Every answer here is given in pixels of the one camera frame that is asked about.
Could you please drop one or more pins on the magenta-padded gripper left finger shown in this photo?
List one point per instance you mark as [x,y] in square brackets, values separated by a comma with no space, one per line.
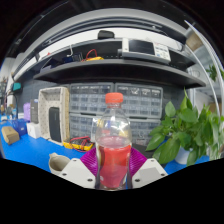
[76,173]

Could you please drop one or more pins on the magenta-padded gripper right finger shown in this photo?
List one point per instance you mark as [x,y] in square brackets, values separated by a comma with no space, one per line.
[148,171]

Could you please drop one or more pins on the clear bottle with red label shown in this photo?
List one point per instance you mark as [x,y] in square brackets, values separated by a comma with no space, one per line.
[113,163]

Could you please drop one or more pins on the yellow multimeter with red leads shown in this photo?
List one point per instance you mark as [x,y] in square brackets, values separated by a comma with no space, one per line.
[78,144]

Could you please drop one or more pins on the grey small-parts drawer cabinet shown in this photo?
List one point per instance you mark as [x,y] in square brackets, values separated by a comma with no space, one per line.
[81,125]
[143,130]
[140,100]
[90,98]

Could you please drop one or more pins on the black rectangular speaker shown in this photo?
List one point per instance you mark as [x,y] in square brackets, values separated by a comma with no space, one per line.
[55,125]

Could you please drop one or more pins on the green potted plant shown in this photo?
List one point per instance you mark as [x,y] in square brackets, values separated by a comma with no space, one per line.
[186,133]

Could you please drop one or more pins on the small white box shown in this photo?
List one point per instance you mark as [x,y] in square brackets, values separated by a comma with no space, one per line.
[33,130]

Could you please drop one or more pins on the blue box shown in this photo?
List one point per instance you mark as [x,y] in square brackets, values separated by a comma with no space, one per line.
[19,127]

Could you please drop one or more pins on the dark grey box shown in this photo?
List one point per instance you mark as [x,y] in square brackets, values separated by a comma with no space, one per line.
[34,111]

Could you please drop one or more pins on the brown cardboard box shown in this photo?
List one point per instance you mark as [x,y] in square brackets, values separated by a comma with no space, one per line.
[10,135]

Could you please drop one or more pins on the purple container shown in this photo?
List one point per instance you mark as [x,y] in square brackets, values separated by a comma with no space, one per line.
[27,111]

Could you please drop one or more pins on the white perforated tray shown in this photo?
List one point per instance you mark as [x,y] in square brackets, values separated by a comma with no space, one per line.
[53,96]

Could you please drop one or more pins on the teal object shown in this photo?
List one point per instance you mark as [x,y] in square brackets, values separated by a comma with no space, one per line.
[17,87]

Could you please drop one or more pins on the black workbench shelf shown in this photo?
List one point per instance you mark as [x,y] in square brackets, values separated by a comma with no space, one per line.
[116,71]

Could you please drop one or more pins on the white shelf unit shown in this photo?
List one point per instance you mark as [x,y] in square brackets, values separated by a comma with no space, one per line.
[213,73]

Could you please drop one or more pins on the white oscilloscope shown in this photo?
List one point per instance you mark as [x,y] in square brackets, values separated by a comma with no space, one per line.
[143,48]

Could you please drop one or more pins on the small black device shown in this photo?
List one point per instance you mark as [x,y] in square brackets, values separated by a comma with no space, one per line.
[106,34]

